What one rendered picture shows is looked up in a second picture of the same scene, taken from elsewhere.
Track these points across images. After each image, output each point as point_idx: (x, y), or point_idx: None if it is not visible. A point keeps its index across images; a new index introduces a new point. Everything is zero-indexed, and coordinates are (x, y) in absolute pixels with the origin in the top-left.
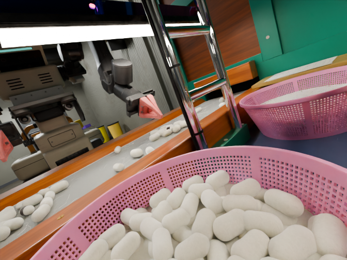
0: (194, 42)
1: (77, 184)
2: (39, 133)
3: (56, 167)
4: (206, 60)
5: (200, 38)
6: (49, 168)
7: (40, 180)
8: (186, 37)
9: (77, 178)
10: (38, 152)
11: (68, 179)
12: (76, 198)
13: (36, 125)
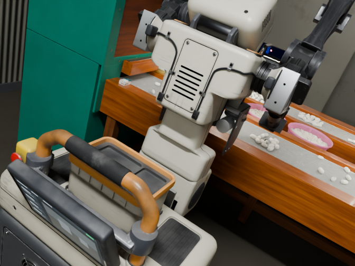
0: (133, 23)
1: (248, 134)
2: (195, 153)
3: (236, 146)
4: (132, 42)
5: (138, 22)
6: (203, 190)
7: (252, 145)
8: (131, 13)
9: (243, 136)
10: (173, 211)
11: (244, 140)
12: (255, 131)
13: (205, 134)
